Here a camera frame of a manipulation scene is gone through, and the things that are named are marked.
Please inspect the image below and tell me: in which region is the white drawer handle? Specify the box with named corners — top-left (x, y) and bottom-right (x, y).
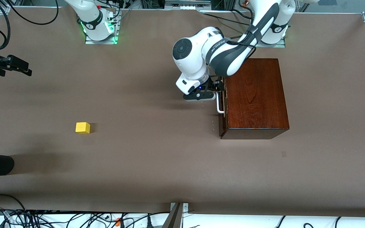
top-left (216, 91), bottom-right (226, 114)

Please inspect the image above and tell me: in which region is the light wood drawer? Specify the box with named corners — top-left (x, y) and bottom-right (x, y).
top-left (220, 76), bottom-right (229, 136)

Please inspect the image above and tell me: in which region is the yellow wooden block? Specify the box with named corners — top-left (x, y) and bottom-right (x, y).
top-left (75, 122), bottom-right (91, 134)

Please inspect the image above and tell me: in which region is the dark brown wooden cabinet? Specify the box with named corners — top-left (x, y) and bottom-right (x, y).
top-left (219, 58), bottom-right (290, 140)

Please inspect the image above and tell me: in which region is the thin black cable loop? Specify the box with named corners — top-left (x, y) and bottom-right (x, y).
top-left (7, 0), bottom-right (59, 26)

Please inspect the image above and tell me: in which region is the aluminium arm base plate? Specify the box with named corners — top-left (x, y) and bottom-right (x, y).
top-left (253, 32), bottom-right (286, 48)
top-left (85, 9), bottom-right (119, 45)

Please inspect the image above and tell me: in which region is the black base cable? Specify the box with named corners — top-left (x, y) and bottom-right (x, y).
top-left (200, 9), bottom-right (253, 26)

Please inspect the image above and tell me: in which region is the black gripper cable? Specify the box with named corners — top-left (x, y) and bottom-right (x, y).
top-left (213, 0), bottom-right (258, 59)

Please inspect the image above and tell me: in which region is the metal bracket with grey post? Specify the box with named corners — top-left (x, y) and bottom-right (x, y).
top-left (162, 203), bottom-right (189, 228)

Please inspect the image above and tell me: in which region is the black cable tangle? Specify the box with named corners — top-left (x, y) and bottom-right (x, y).
top-left (0, 194), bottom-right (170, 228)

